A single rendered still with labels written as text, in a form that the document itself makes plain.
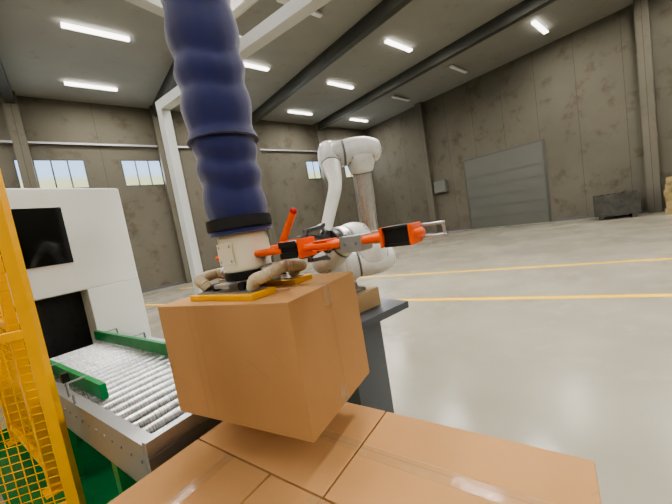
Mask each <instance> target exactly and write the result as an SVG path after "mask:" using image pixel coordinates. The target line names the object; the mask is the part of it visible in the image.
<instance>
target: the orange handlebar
mask: <svg viewBox="0 0 672 504"><path fill-rule="evenodd" d="M425 233H426V230H425V229H424V228H423V227H419V228H416V229H414V236H415V238H417V237H421V236H423V235H425ZM361 242H362V244H369V243H377V242H380V239H379V233H375V234H369V235H366V236H362V237H361ZM277 246H278V244H277V245H270V248H268V249H264V250H258V251H255V252H254V256H256V257H262V256H270V255H278V254H280V253H279V248H277ZM337 247H340V242H339V239H337V237H335V238H327V239H319V240H318V241H313V242H311V243H308V244H302V246H301V249H302V251H311V250H314V251H313V252H317V251H325V250H332V249H333V248H337Z"/></svg>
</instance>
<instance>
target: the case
mask: <svg viewBox="0 0 672 504"><path fill-rule="evenodd" d="M267 287H275V288H276V292H275V293H273V294H270V295H267V296H265V297H262V298H259V299H257V300H254V301H191V300H190V297H187V298H184V299H181V300H177V301H174V302H171V303H168V304H165V305H162V306H159V307H158V312H159V316H160V321H161V325H162V330H163V334H164V339H165V343H166V348H167V352H168V357H169V361H170V365H171V370H172V374H173V379H174V383H175V388H176V392H177V397H178V401H179V406H180V410H181V411H183V412H187V413H191V414H196V415H200V416H204V417H208V418H212V419H216V420H221V421H225V422H229V423H233V424H237V425H241V426H246V427H250V428H254V429H258V430H262V431H266V432H271V433H275V434H279V435H283V436H287V437H291V438H296V439H300V440H304V441H308V442H312V443H314V442H315V441H316V440H317V439H318V437H319V436H320V435H321V433H322V432H323V431H324V430H325V428H326V427H327V426H328V425H329V423H330V422H331V421H332V419H333V418H334V417H335V416H336V414H337V413H338V412H339V411H340V409H341V408H342V407H343V405H344V404H345V403H346V402H347V400H348V399H349V398H350V397H351V395H352V394H353V393H354V391H355V390H356V389H357V388H358V386H359V385H360V384H361V383H362V381H363V380H364V379H365V377H366V376H367V375H368V374H369V372H370V371H369V365H368V359H367V353H366V347H365V341H364V335H363V329H362V323H361V317H360V312H359V306H358V300H357V294H356V288H355V282H354V276H353V271H349V272H337V273H325V274H314V275H312V279H310V280H307V281H304V282H302V283H299V284H296V285H281V286H267Z"/></svg>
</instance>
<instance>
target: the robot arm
mask: <svg viewBox="0 0 672 504"><path fill-rule="evenodd" d="M381 152H382V150H381V145H380V142H379V140H378V139H376V138H373V137H368V136H357V137H350V138H346V139H343V140H338V141H330V140H326V141H323V142H322V143H321V144H320V145H319V148H318V162H319V165H320V167H321V170H322V172H323V173H324V175H325V176H326V178H327V180H328V184H329V186H328V194H327V199H326V203H325V208H324V213H323V218H322V222H321V224H318V225H317V226H315V227H311V228H307V229H303V235H301V236H297V239H300V238H305V237H310V236H314V239H315V240H319V239H327V238H335V237H337V239H339V237H343V236H344V235H348V234H359V233H366V232H371V231H373V230H378V221H377V213H376V205H375V195H374V187H373V179H372V173H371V171H373V168H374V164H375V161H377V160H378V159H379V158H380V156H381ZM345 166H348V169H349V171H350V172H351V174H352V175H353V181H354V188H355V195H356V202H357V209H358V216H359V222H350V223H346V224H344V225H342V226H339V227H334V228H333V223H334V219H335V215H336V211H337V207H338V203H339V199H340V195H341V189H342V175H341V167H345ZM316 230H320V235H312V234H309V232H312V231H316ZM306 258H307V259H308V260H307V261H308V262H312V266H313V268H314V270H315V271H316V272H318V273H320V274H325V273H337V272H349V271H353V276H354V282H355V288H356V293H358V292H360V291H362V290H365V289H366V287H365V286H359V285H358V284H357V280H356V279H357V278H359V277H362V276H370V275H375V274H379V273H382V272H384V271H387V270H388V269H390V268H391V267H393V265H394V264H395V262H396V255H395V251H394V250H393V248H392V247H387V248H381V246H380V243H379V244H373V248H371V249H368V250H365V251H360V252H350V253H341V248H340V247H337V248H333V249H332V250H325V251H317V254H315V255H312V256H308V257H304V258H301V259H306Z"/></svg>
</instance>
